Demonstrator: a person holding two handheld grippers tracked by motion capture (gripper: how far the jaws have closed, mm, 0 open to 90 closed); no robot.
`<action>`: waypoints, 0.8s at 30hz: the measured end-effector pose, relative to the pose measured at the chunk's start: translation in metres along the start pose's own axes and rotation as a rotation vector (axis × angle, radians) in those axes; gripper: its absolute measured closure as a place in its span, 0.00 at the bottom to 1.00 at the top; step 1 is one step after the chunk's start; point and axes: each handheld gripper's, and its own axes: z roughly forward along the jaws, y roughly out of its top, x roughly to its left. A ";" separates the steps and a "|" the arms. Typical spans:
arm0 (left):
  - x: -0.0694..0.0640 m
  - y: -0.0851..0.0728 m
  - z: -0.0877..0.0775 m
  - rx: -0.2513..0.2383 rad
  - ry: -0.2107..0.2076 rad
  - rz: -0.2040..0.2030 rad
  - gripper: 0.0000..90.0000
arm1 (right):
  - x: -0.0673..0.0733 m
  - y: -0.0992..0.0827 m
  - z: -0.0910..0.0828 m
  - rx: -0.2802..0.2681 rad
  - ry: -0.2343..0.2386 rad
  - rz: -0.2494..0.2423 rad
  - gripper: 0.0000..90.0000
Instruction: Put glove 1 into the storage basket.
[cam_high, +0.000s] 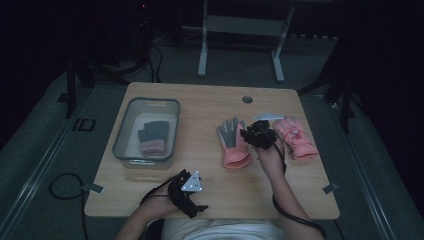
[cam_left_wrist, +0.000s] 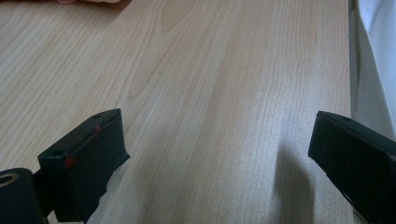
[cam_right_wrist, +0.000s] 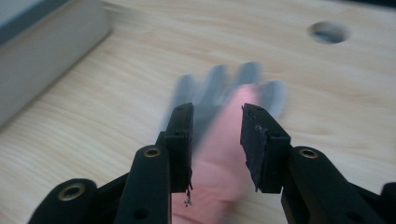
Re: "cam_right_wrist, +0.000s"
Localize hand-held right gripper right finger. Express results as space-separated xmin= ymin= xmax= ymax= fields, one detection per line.
xmin=239 ymin=103 xmax=292 ymax=194

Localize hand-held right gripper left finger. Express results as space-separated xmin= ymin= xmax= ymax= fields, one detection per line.
xmin=157 ymin=102 xmax=196 ymax=194

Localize pink glove with grey palm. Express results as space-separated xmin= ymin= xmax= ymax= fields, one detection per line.
xmin=161 ymin=61 xmax=288 ymax=224

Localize grey-rimmed plastic bin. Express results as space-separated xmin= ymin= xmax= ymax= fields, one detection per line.
xmin=0 ymin=0 xmax=112 ymax=127

